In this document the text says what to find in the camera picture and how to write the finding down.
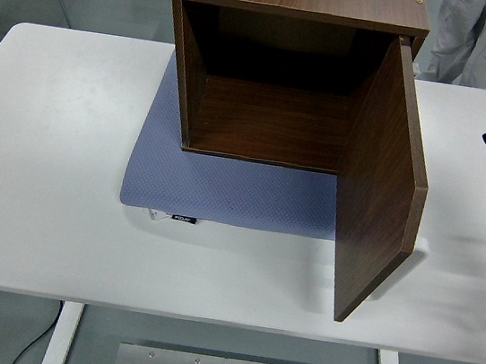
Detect black power cable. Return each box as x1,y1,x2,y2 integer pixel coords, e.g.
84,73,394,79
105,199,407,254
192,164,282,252
11,294,65,364

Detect blue-grey textured mat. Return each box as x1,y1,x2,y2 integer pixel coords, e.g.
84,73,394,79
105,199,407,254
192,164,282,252
117,48,360,242

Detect brown wooden cabinet door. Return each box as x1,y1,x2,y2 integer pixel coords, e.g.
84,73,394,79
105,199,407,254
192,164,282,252
317,29,450,332

